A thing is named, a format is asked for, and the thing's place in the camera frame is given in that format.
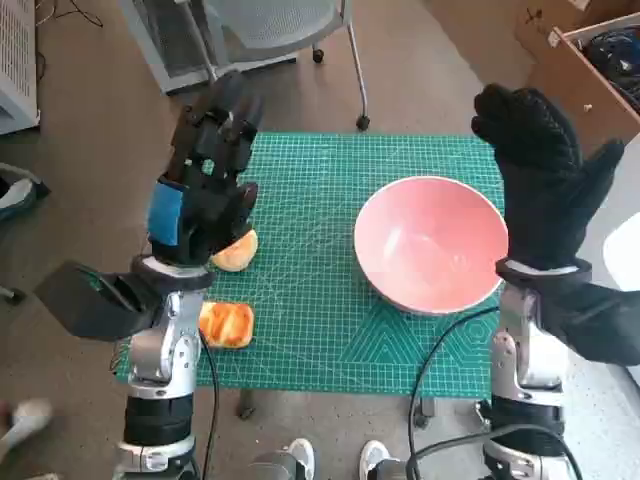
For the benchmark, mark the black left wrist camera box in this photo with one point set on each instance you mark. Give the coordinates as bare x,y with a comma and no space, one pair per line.
80,305

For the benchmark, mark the black table leg caster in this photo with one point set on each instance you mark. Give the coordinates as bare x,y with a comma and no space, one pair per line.
246,407
425,412

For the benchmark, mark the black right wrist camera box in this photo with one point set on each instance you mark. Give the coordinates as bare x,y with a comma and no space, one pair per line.
600,320

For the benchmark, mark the white rounded object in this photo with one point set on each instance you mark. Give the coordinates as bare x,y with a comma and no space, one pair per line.
625,250

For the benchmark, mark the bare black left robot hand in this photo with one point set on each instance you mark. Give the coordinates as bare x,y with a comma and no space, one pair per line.
210,210

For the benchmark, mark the pink bowl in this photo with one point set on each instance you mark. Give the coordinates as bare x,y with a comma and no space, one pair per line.
430,240

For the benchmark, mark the rectangular striped toy bread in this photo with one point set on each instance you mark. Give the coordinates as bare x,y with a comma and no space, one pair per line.
230,325

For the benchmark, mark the white perforated appliance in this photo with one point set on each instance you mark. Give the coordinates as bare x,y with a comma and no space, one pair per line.
15,50

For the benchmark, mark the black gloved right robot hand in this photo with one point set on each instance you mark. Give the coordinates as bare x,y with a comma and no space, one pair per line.
540,190

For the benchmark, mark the black caster wheel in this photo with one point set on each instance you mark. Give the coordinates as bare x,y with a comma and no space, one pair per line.
15,295

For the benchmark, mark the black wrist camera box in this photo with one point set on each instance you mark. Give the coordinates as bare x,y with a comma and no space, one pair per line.
600,320
80,305

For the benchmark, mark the green cutting mat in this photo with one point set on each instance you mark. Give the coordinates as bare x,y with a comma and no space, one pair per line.
310,200

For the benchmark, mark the person's foot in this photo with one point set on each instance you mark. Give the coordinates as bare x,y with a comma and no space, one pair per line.
30,415
15,195

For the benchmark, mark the round toy bread bun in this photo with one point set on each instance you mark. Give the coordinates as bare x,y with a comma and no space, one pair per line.
237,255

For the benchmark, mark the cardboard box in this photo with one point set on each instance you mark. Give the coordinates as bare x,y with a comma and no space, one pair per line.
540,20

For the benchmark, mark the grey mesh office chair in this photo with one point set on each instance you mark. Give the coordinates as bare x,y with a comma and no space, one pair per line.
280,25

